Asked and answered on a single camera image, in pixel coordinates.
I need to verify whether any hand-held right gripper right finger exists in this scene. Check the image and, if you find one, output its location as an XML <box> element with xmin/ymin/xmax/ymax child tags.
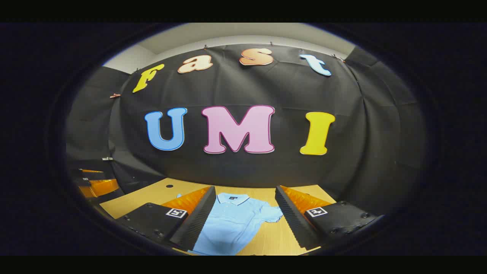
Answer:
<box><xmin>275</xmin><ymin>185</ymin><xmax>385</xmax><ymax>250</ymax></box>

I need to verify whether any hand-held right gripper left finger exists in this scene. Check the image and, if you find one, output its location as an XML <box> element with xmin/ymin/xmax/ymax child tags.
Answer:
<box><xmin>116</xmin><ymin>186</ymin><xmax>216</xmax><ymax>252</ymax></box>

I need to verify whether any light blue T-shirt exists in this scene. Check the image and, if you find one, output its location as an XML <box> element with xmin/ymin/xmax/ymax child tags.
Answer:
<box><xmin>176</xmin><ymin>192</ymin><xmax>284</xmax><ymax>255</ymax></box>

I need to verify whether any black backdrop cloth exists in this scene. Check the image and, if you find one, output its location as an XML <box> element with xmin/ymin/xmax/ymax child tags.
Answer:
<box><xmin>65</xmin><ymin>44</ymin><xmax>427</xmax><ymax>221</ymax></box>

